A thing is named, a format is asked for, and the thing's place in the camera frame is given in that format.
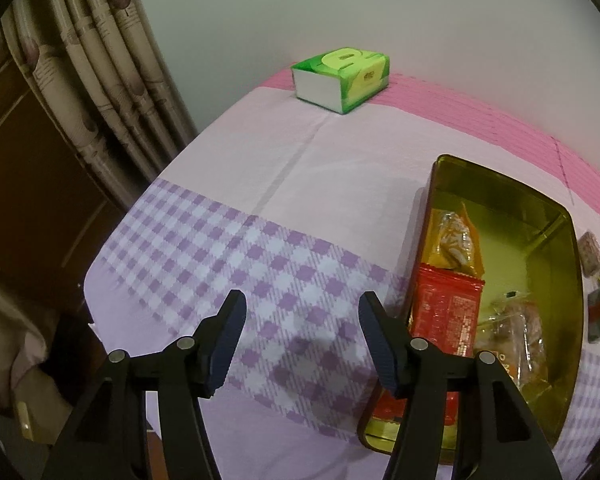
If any gold tin box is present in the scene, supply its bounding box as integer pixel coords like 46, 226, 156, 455
357, 154, 584, 463

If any green tissue pack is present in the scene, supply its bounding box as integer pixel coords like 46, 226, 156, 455
291, 47, 391, 115

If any brown wooden cabinet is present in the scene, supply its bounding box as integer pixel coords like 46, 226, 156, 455
0, 35, 127, 311

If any pink purple checked cloth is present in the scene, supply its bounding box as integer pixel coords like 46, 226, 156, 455
82, 72, 600, 480

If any beige cloth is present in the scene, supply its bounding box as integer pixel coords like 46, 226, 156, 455
0, 260, 62, 411

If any grey cake red label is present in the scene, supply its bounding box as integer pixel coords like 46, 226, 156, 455
586, 290, 600, 344

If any red snack packet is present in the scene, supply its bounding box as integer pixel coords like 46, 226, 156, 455
372, 262, 486, 426

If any orange snack packet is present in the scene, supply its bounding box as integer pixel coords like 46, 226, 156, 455
422, 202, 487, 279

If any beige patterned curtain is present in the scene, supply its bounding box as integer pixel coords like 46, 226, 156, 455
0, 0, 199, 211

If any clear pastry snack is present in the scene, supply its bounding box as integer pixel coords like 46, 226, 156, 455
480, 300, 552, 392

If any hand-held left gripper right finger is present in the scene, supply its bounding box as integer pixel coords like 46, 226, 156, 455
358, 291, 563, 480

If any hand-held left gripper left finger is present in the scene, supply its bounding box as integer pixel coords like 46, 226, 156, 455
40, 290, 248, 480

